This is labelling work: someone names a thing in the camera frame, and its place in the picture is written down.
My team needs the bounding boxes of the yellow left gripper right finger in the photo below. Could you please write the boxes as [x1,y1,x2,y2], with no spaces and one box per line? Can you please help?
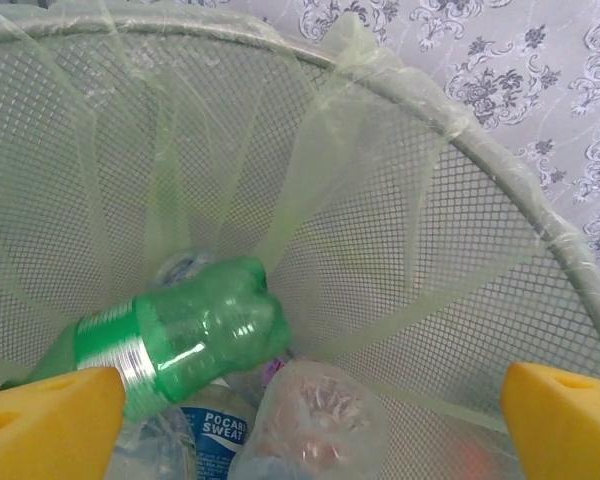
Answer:
[499,360,600,480]

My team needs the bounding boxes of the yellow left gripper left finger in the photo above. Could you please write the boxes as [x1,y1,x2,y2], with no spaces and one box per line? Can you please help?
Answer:
[0,367,126,480]

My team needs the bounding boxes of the blue label bottle white cap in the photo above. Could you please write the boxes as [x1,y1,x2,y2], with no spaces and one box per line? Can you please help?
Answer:
[112,377,259,480]

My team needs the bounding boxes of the green plastic bottle yellow cap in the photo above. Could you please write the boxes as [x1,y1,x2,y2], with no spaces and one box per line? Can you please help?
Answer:
[0,254,292,419]

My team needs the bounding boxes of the crushed bottle blue label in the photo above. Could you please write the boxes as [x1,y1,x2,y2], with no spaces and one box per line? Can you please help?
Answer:
[147,247,221,290]

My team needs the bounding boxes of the clear plastic bottle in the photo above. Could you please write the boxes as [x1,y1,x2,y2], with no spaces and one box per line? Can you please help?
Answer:
[229,357,391,480]

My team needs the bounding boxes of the grey mesh waste bin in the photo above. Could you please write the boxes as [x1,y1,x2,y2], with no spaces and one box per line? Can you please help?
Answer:
[0,7,600,480]

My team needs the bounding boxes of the green plastic bin liner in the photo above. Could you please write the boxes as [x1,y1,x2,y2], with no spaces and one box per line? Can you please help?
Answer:
[0,9,600,436]

